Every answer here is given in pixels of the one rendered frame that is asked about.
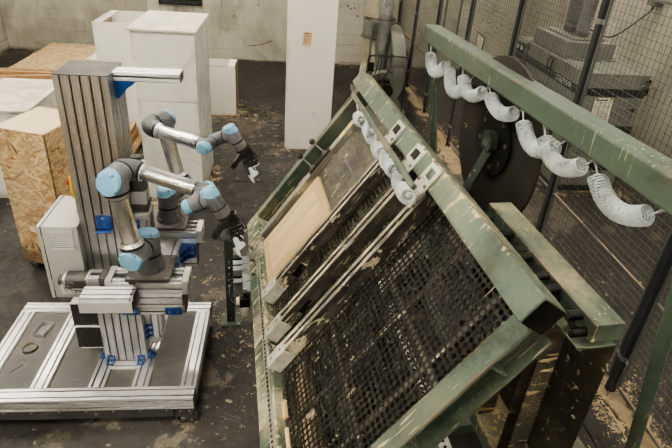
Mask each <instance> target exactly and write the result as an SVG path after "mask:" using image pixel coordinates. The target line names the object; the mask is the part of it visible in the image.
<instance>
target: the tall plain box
mask: <svg viewBox="0 0 672 448"><path fill-rule="evenodd" d="M208 16H209V14H207V13H189V12H171V11H153V10H149V11H148V12H146V13H145V14H144V15H142V16H141V17H140V18H138V19H137V20H136V21H134V22H133V23H132V24H130V25H129V26H127V27H126V30H129V33H130V42H131V50H132V59H133V67H139V68H162V69H183V73H184V79H183V80H182V82H181V83H178V84H175V83H151V82H135V84H136V93H137V100H138V101H137V103H138V111H139V120H140V128H141V137H142V145H143V154H144V160H146V163H147V164H148V165H149V166H152V167H155V168H158V169H161V170H164V171H167V172H169V169H168V165H167V162H166V159H165V156H164V152H163V149H162V146H161V142H160V139H155V138H152V137H149V136H148V135H146V134H145V133H144V132H143V130H142V126H141V124H142V120H143V119H144V118H145V117H146V116H148V115H150V114H152V113H155V112H157V111H158V110H162V109H168V110H170V111H171V112H172V113H173V114H174V115H175V117H176V124H175V125H174V128H175V129H177V130H180V131H183V132H186V133H190V134H193V135H196V136H199V137H203V138H207V137H208V136H209V135H210V134H212V117H211V97H210V78H209V77H210V73H209V53H208V32H207V18H208ZM176 144H177V143H176ZM177 148H178V151H179V155H180V158H181V162H182V165H183V169H184V171H186V172H187V173H188V174H189V175H190V176H191V177H192V178H193V180H195V181H198V182H204V181H208V180H209V177H210V174H211V170H212V167H213V163H214V159H213V150H212V151H211V152H210V153H208V154H206V155H200V154H199V153H198V152H197V151H196V149H192V148H189V147H186V146H183V145H180V144H177ZM148 185H149V191H150V197H152V200H153V201H158V199H157V193H156V192H157V186H158V185H156V184H153V183H150V182H148Z"/></svg>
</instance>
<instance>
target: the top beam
mask: <svg viewBox="0 0 672 448"><path fill-rule="evenodd" d="M353 83H354V85H355V86H356V87H357V89H358V90H359V92H360V93H361V95H362V96H363V98H364V99H365V100H366V102H367V103H368V105H369V106H370V108H371V109H372V111H373V112H374V113H375V115H376V116H377V118H378V119H379V121H380V122H381V124H382V125H383V126H384V128H385V129H386V131H387V132H389V131H390V130H391V128H392V127H393V126H394V125H395V124H396V122H397V121H398V120H399V119H400V120H401V121H402V123H403V124H404V125H405V126H406V128H405V130H404V131H403V132H402V133H401V134H400V135H399V137H398V138H397V139H396V140H395V141H394V142H395V144H396V145H397V147H398V148H399V150H400V151H401V152H402V154H403V155H404V157H405V156H407V155H408V153H409V152H410V151H411V150H412V149H413V148H414V147H415V145H416V144H417V143H419V144H420V145H421V147H422V148H423V149H424V150H425V152H426V154H425V155H424V156H423V157H422V158H421V160H420V161H419V162H418V163H417V164H416V165H415V166H414V167H413V170H414V171H415V173H416V174H417V176H420V175H421V174H422V173H423V171H424V170H425V169H426V168H427V167H428V166H429V165H430V164H431V163H432V162H434V163H435V164H436V166H437V167H438V168H439V169H440V171H441V172H442V174H441V175H440V176H439V177H438V179H437V180H436V181H435V182H434V183H433V184H432V185H431V186H430V187H429V188H428V189H427V190H428V191H429V193H430V194H431V196H432V197H433V199H434V200H435V202H436V203H437V204H438V206H439V207H440V209H441V210H442V212H443V213H444V215H445V216H446V217H447V219H448V220H449V222H450V223H451V225H452V226H453V228H454V229H455V230H456V232H457V233H458V235H459V236H460V238H461V239H462V241H463V242H464V243H465V245H466V246H467V248H468V249H469V251H470V252H471V254H472V255H473V256H474V258H475V259H476V261H477V262H478V264H479V265H480V267H481V268H482V269H483V271H484V272H485V274H486V275H487V277H488V278H489V280H490V281H491V282H492V284H493V285H494V287H495V288H496V290H497V291H498V293H499V294H500V295H501V297H502V298H503V300H504V301H505V303H506V304H507V306H508V307H509V308H510V310H511V311H512V313H513V314H514V316H515V317H516V319H517V320H518V321H519V323H521V324H523V325H524V326H526V327H527V328H529V329H531V330H532V331H534V332H535V333H537V334H539V335H543V334H544V333H545V332H546V331H547V330H548V329H550V328H551V327H552V326H553V325H554V324H555V323H556V322H557V321H558V320H560V319H561V318H562V317H563V316H564V315H565V313H566V311H565V309H564V308H563V307H562V306H561V304H560V303H559V302H558V301H557V300H556V298H555V297H554V296H553V295H552V294H551V292H550V291H549V290H548V289H547V288H546V286H545V285H544V284H543V283H542V281H541V280H540V279H539V278H538V277H537V275H536V274H535V273H534V272H533V271H532V269H531V268H530V267H529V266H528V265H527V263H526V262H525V261H524V260H523V258H522V257H521V256H520V255H519V254H518V252H517V251H516V250H515V249H514V248H513V246H512V245H511V244H510V243H509V242H508V240H507V239H506V238H505V237H504V235H503V234H502V233H501V232H500V231H499V229H498V228H497V227H496V226H495V225H494V223H493V222H492V221H491V220H490V219H489V217H488V216H487V215H486V214H485V213H484V211H483V210H482V209H481V208H480V206H479V205H478V204H477V203H476V202H475V200H474V199H473V198H472V197H471V196H470V194H469V193H468V192H467V191H466V190H465V188H464V187H463V186H462V185H461V183H460V182H459V181H458V180H457V179H456V177H455V176H454V175H453V174H452V173H451V171H450V170H449V169H448V168H447V167H446V165H445V164H444V163H443V162H442V160H441V159H440V158H439V157H438V156H437V154H436V153H435V152H434V151H433V150H432V148H431V147H430V146H429V145H428V144H427V142H426V141H425V140H424V139H423V137H422V136H421V135H420V134H419V133H418V131H417V130H416V129H415V128H414V127H413V125H412V124H411V123H410V122H409V121H408V119H407V118H406V117H405V116H404V114H403V113H402V112H401V111H400V110H399V108H398V107H397V106H396V105H395V104H394V102H393V101H392V100H391V99H390V98H389V96H388V95H387V94H386V93H385V91H384V90H383V89H382V88H381V87H380V85H379V84H378V83H377V82H376V81H375V79H374V78H373V77H371V76H370V75H369V74H368V73H366V72H365V71H364V70H361V72H360V73H359V74H358V75H357V77H356V78H355V79H354V80H353Z"/></svg>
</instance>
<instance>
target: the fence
mask: <svg viewBox="0 0 672 448"><path fill-rule="evenodd" d="M351 122H352V124H351V126H350V127H349V128H348V129H347V127H346V128H345V129H344V130H343V131H345V133H344V134H343V135H342V137H341V138H340V137H339V136H340V135H341V134H342V133H343V131H342V133H341V134H340V135H339V136H338V138H337V139H336V140H335V141H334V142H333V144H332V145H331V146H330V147H329V148H330V150H331V151H330V152H329V153H328V154H327V156H326V157H325V158H324V159H323V160H322V162H321V163H320V164H319V165H318V166H317V168H316V169H315V170H314V171H313V173H312V174H311V175H310V174H309V173H308V174H307V175H306V176H305V178H304V179H303V180H302V181H301V183H300V184H299V185H298V186H297V187H296V189H295V190H294V191H293V192H292V194H291V195H290V196H289V197H288V198H287V200H286V201H285V202H284V203H283V204H282V206H281V207H280V208H279V209H278V211H277V212H276V213H275V214H274V215H273V217H272V218H271V219H270V220H269V222H268V223H267V224H266V225H265V226H264V228H263V229H262V230H261V231H260V236H261V237H263V238H265V239H266V237H267V236H268V235H269V234H270V233H271V231H272V230H273V229H274V228H275V227H276V225H277V224H278V223H279V222H280V221H281V219H282V218H283V217H284V216H285V214H286V213H287V212H288V211H289V210H290V208H291V207H292V206H293V205H294V204H295V202H296V201H297V200H298V199H299V198H300V196H301V195H302V194H303V193H304V192H305V190H306V189H307V188H308V187H309V186H310V184H311V183H312V182H313V181H314V180H315V178H316V177H317V176H318V175H319V174H320V172H321V171H322V170H323V169H324V167H325V166H326V165H327V164H328V163H329V161H330V160H331V159H332V158H333V157H334V155H335V154H336V153H337V152H338V151H339V149H340V148H341V147H342V146H343V145H344V143H345V142H346V141H347V140H348V139H349V137H350V136H351V135H352V134H353V133H354V131H355V130H356V129H357V128H358V126H356V124H355V123H354V121H353V120H351ZM351 122H350V123H351ZM350 123H349V124H350ZM349 124H348V125H349ZM348 125H347V126H348Z"/></svg>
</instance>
